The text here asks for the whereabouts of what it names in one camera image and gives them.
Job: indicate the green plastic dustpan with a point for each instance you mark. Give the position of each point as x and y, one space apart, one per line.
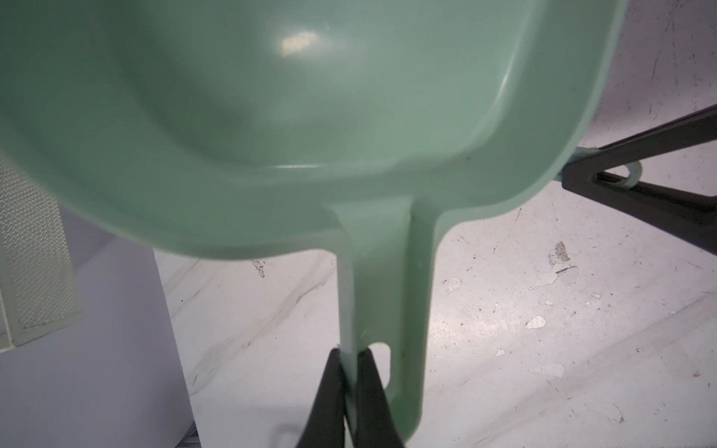
251 129

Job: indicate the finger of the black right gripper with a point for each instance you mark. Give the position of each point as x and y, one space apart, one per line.
691 130
688 216

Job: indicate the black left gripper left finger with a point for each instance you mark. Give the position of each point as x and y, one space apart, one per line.
325 427

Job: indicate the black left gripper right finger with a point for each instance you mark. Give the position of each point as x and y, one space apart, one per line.
374 424

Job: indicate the white mesh two-tier shelf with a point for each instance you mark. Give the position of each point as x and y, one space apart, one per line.
38 285

